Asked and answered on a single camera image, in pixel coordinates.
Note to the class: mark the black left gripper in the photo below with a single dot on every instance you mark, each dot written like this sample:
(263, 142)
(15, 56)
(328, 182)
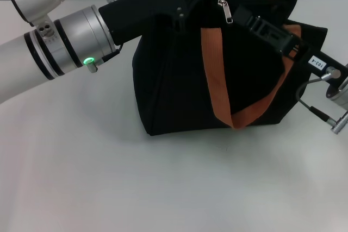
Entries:
(146, 9)

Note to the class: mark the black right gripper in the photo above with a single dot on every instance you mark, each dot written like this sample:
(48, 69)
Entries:
(320, 61)

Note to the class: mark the silver zipper pull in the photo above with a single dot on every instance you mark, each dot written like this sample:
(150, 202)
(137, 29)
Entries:
(225, 12)

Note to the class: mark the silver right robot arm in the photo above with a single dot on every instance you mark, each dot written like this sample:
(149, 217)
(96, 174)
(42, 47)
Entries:
(340, 90)

